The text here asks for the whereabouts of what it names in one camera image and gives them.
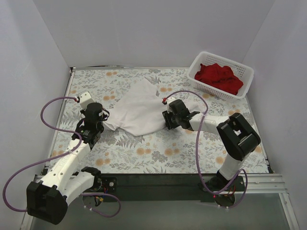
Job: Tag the floral patterned table mat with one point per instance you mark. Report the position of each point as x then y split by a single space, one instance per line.
165 151

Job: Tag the red t shirt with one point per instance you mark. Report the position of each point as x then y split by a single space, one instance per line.
219 77

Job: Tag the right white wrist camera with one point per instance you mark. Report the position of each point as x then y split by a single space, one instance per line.
167 101

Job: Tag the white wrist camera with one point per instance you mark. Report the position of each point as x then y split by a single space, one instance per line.
167 101
84 99

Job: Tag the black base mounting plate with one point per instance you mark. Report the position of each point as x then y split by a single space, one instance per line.
153 187

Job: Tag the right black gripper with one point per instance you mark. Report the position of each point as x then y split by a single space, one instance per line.
167 120

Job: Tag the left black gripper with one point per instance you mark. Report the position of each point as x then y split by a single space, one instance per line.
103 115

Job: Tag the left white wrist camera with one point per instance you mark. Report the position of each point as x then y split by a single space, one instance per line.
84 99

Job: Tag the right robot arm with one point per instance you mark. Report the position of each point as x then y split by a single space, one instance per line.
238 136

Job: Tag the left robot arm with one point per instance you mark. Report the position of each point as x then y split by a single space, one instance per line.
49 198

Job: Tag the white t shirt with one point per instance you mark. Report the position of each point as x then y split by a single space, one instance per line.
139 111

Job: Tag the aluminium frame rail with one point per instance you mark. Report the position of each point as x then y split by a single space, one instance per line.
265 206

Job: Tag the white plastic laundry basket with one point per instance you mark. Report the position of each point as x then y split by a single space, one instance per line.
243 72

